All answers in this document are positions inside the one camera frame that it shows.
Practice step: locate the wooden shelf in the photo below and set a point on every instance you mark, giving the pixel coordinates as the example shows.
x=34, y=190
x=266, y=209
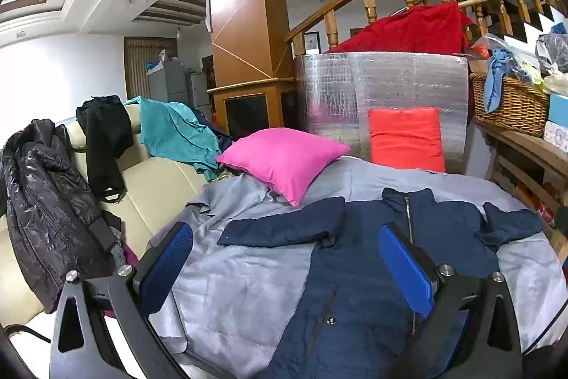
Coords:
x=523, y=143

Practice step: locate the teal garment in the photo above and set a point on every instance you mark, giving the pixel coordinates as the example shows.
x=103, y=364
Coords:
x=168, y=130

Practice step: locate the framed wall picture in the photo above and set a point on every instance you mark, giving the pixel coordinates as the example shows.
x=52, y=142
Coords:
x=312, y=43

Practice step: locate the wicker basket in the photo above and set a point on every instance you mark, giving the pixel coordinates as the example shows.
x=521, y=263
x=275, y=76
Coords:
x=510, y=103

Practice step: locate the clear plastic bag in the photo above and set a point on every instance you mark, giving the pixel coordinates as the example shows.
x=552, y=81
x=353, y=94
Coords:
x=552, y=50

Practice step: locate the light blue box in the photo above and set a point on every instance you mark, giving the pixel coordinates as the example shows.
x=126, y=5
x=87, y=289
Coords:
x=557, y=117

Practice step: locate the white refrigerator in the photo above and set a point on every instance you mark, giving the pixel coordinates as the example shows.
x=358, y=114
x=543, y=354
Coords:
x=199, y=95

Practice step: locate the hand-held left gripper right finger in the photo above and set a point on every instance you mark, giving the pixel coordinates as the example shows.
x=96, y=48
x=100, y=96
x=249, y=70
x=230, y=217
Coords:
x=406, y=268

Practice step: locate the grey refrigerator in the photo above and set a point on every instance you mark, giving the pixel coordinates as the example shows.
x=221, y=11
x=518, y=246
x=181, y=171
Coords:
x=166, y=83

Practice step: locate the red blanket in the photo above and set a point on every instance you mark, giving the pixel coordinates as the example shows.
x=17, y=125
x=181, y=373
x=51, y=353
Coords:
x=408, y=30

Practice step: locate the light blue cloth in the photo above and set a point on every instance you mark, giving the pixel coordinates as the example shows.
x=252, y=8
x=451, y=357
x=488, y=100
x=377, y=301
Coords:
x=492, y=86

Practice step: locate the black puffer jacket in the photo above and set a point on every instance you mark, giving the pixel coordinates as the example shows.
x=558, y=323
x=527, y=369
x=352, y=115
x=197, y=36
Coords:
x=44, y=206

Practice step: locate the orange-red pillow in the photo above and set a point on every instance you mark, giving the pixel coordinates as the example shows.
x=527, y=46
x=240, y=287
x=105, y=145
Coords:
x=406, y=139

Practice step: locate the black garment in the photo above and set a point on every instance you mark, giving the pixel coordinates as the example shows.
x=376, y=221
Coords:
x=104, y=139

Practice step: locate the grey blanket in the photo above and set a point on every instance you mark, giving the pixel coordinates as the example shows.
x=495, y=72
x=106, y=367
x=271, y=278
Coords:
x=248, y=272

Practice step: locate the wooden column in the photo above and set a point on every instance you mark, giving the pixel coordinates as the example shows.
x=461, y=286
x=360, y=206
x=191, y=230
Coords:
x=239, y=6

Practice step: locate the brown curtain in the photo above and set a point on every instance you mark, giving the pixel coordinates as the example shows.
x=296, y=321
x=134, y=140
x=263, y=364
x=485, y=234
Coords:
x=135, y=68

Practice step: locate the navy blue jacket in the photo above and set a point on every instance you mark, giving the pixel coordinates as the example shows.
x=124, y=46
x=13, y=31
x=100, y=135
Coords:
x=355, y=272

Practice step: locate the silver foil insulation sheet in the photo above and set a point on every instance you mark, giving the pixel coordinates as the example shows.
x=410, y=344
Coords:
x=355, y=81

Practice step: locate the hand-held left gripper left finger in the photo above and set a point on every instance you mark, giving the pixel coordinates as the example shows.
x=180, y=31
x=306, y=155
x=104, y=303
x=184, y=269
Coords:
x=166, y=263

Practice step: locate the cream sofa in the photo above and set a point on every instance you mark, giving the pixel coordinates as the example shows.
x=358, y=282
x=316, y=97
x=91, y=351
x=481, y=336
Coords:
x=151, y=192

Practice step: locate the pink pillow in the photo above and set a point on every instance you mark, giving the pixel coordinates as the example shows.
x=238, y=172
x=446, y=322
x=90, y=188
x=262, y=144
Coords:
x=284, y=161

